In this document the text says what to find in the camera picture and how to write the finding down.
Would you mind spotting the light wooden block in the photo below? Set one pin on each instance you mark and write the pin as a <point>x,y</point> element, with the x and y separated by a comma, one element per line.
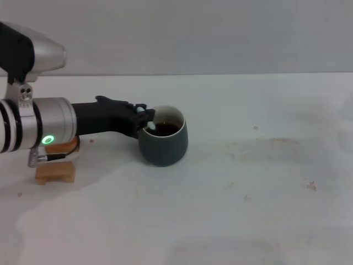
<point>55,172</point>

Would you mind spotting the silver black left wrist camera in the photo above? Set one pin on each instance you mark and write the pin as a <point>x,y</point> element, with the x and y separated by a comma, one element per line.
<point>24,52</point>

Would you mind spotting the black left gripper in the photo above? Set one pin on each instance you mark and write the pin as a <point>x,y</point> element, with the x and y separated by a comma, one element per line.
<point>104,118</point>

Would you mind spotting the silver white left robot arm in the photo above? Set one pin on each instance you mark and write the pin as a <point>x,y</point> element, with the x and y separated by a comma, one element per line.
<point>36,124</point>

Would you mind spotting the dark stained wooden block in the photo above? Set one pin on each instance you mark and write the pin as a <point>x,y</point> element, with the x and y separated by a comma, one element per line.
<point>59,147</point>

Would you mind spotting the dark grey ceramic cup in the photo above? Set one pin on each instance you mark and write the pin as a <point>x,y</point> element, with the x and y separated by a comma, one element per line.
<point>165,149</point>

